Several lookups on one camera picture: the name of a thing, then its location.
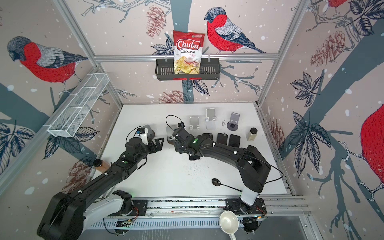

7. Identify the round wooden phone stand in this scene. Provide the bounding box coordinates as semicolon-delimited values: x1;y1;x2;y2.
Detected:
166;127;175;145

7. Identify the dark round stand front left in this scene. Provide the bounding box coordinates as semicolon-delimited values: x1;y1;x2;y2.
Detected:
143;125;156;141

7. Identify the white funnel cup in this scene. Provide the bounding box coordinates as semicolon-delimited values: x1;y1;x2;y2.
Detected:
219;211;239;240

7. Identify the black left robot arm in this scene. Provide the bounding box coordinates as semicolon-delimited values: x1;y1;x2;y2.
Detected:
37;137;164;240

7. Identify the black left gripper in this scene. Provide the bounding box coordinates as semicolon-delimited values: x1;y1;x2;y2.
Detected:
135;136;165;164

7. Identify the white wire wall shelf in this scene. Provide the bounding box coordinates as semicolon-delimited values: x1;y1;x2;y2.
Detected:
48;73;110;137

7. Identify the purple round phone stand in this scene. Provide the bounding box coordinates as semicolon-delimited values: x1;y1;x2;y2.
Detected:
227;113;240;131

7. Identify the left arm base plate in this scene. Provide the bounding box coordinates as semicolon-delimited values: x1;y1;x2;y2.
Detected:
117;200;148;217

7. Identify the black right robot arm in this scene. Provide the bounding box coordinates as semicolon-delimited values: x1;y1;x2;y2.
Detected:
172;124;272;206

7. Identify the red Chuba cassava chips bag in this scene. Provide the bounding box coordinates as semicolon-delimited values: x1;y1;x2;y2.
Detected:
173;31;205;75

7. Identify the black phone with sticker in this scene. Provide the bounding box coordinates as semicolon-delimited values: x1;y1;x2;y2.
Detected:
202;133;213;141

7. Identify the white phone stand rear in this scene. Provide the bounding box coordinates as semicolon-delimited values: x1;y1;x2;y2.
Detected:
206;108;217;130

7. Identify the spice jar with black lid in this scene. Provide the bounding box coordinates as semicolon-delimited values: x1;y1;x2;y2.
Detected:
247;128;258;142

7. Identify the white phone stand centre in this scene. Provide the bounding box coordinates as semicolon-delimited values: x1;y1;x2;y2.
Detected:
190;116;200;130

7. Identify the black wire wall basket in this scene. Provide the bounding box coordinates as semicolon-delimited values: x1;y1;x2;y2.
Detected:
155;57;221;81

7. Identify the white phone stand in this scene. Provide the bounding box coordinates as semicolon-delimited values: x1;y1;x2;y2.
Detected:
190;116;200;130
206;108;217;130

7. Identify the brown jar with black lid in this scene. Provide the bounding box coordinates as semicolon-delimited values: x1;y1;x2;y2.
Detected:
93;159;110;173

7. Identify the black ladle spoon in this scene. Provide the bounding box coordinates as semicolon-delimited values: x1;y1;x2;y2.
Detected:
212;178;242;192

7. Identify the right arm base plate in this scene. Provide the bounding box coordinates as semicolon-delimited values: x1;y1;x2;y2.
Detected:
224;198;267;216

